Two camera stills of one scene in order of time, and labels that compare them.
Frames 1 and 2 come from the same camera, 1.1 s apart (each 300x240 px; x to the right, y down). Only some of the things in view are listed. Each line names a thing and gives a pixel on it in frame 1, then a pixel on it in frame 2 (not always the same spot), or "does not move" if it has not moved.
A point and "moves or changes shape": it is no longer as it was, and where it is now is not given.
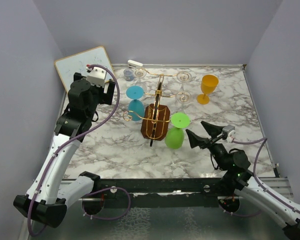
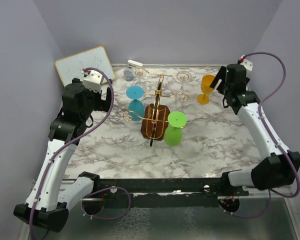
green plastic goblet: [174, 137] moves or changes shape
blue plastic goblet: [135, 92] does not move
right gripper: [213, 130] -> [221, 75]
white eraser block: [133, 64] does not move
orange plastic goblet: [209, 83] does not move
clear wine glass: [183, 77] does not move
